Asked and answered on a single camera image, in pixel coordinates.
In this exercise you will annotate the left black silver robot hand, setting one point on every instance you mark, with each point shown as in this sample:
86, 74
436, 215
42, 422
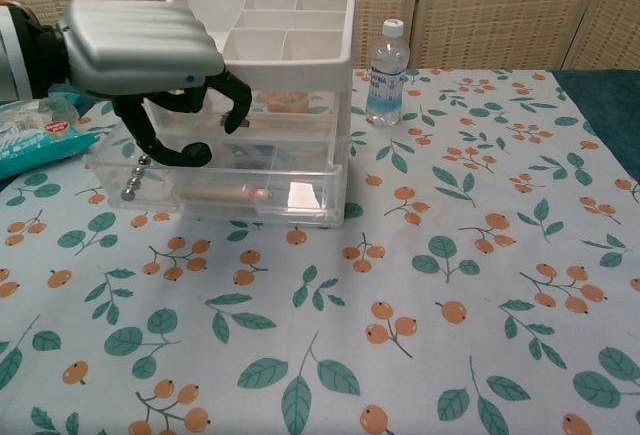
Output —
140, 45

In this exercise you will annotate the clear plastic drawer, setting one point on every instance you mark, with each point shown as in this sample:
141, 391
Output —
225, 207

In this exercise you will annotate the white plastic drawer organizer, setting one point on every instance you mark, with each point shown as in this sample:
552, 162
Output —
300, 72

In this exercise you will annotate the teal snack bag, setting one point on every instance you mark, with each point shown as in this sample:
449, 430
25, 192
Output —
30, 145

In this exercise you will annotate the wooden pencil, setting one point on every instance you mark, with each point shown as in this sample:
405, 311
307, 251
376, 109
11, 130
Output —
215, 192

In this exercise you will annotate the clear plastic water bottle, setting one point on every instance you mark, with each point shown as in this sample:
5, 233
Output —
387, 90

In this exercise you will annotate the woven bamboo folding screen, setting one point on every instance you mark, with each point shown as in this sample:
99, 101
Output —
500, 5

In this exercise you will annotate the floral print tablecloth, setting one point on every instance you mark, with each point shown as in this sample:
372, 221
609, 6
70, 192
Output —
400, 305

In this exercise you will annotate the dark teal table cover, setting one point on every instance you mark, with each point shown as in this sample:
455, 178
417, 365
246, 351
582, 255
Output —
610, 95

